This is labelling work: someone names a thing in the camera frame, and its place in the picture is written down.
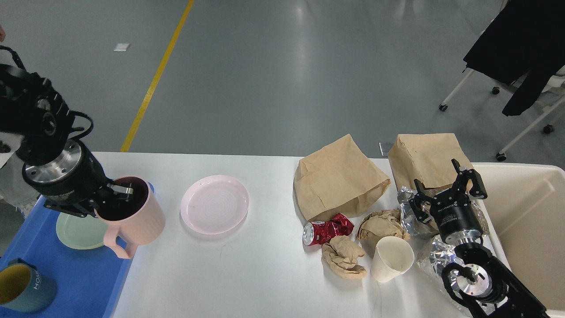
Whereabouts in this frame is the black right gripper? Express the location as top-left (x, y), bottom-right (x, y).
top-left (408, 159), bottom-right (488, 244)

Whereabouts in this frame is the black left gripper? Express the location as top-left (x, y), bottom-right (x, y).
top-left (22, 139), bottom-right (135, 217)

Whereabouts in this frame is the pink mug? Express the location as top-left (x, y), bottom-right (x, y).
top-left (94, 176), bottom-right (166, 258)

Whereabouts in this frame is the pink plate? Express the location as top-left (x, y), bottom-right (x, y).
top-left (180, 175), bottom-right (249, 235)

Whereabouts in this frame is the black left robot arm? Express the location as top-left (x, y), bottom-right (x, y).
top-left (1, 46), bottom-right (139, 218)

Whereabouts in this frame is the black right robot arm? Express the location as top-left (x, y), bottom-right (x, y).
top-left (409, 159), bottom-right (547, 318)

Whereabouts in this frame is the upper crumpled foil wrapper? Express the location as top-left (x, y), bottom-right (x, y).
top-left (397, 186), bottom-right (490, 238)

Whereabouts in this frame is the crumpled foil wrapper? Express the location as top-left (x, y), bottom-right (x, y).
top-left (397, 186), bottom-right (490, 238)
top-left (416, 234), bottom-right (472, 318)

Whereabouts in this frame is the light green plate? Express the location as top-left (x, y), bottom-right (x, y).
top-left (55, 213), bottom-right (108, 250)

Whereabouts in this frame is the lower crumpled foil wrapper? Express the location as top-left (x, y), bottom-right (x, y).
top-left (416, 234), bottom-right (472, 318)

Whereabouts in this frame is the beige plastic bin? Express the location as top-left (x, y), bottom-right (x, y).
top-left (474, 163), bottom-right (565, 318)

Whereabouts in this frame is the crumpled brown paper ball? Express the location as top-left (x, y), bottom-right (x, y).
top-left (356, 209), bottom-right (411, 249)

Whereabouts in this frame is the white paper cup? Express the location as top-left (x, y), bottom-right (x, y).
top-left (370, 237), bottom-right (415, 283)

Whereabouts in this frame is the blue plastic tray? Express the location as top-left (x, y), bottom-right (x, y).
top-left (0, 197), bottom-right (132, 318)

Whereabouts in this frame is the person in grey trousers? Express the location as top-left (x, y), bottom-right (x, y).
top-left (0, 24), bottom-right (40, 217)

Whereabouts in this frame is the large brown paper bag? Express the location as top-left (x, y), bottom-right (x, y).
top-left (294, 134), bottom-right (391, 221)

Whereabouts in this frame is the crumpled tan napkin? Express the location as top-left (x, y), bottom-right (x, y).
top-left (321, 235), bottom-right (367, 280)

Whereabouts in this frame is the teal and yellow mug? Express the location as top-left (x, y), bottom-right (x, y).
top-left (0, 258), bottom-right (58, 313)

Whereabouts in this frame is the crushed red soda can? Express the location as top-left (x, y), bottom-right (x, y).
top-left (302, 213), bottom-right (354, 246)

